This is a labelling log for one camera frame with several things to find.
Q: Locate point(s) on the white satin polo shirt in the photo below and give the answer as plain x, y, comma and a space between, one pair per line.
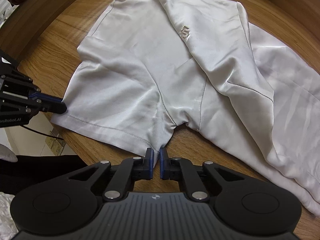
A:
148, 66

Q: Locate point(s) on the white plastic bag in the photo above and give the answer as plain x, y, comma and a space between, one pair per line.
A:
8, 227

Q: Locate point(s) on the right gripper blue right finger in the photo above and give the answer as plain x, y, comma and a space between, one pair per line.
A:
173, 168

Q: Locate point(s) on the brass floor socket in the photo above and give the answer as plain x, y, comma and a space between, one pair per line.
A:
55, 143

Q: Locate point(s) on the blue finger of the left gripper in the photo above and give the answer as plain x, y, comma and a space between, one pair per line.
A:
41, 98
58, 108

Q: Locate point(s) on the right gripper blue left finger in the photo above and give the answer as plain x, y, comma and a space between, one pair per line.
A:
138, 168

